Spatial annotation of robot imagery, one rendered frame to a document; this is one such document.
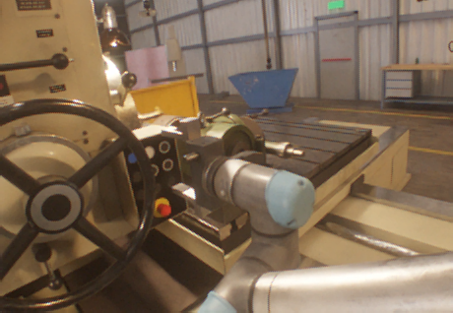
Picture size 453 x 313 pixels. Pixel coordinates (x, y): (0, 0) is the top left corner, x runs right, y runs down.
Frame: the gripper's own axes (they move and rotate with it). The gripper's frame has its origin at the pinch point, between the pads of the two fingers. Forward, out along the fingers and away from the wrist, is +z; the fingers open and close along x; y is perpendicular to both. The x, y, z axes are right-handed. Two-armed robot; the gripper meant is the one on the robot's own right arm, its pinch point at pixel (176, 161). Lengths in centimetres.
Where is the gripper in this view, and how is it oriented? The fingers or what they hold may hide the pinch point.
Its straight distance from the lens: 63.1
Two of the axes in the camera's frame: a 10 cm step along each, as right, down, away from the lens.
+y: -7.2, 2.9, -6.3
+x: 1.2, 9.5, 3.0
